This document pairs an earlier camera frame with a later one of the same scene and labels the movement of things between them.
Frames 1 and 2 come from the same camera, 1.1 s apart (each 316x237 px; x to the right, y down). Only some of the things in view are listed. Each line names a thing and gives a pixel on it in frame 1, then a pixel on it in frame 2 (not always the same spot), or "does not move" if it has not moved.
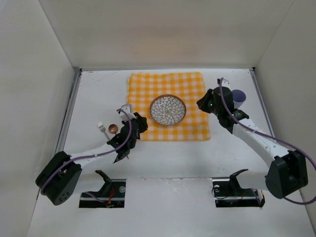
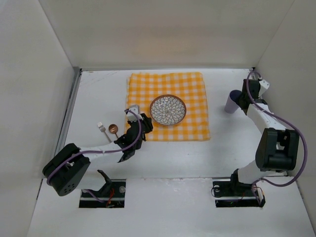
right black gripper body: [205, 102] -> [242, 99]
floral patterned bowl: [168, 109] does not move
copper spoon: [113, 129] does not move
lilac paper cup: [238, 98] does not move
